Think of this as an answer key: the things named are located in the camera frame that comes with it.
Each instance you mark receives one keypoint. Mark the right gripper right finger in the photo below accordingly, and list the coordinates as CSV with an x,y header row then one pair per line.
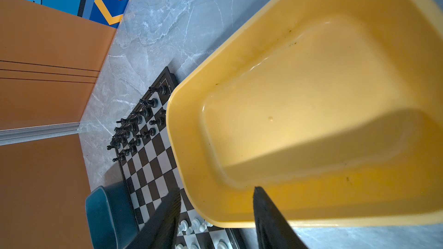
x,y
273,231

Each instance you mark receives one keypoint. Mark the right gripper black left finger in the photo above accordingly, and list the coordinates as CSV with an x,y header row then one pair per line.
x,y
160,231

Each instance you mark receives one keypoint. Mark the white chess pieces row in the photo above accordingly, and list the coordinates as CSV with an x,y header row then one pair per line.
x,y
200,234

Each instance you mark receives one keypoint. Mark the black chess pieces on board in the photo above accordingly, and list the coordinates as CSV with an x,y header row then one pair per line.
x,y
142,124

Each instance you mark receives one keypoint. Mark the teal plastic tray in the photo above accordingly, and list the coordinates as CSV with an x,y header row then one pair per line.
x,y
110,217

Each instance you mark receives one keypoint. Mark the black white chessboard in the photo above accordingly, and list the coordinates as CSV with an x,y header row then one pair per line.
x,y
152,172

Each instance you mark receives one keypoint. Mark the yellow plastic tray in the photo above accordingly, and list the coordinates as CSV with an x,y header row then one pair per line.
x,y
334,107

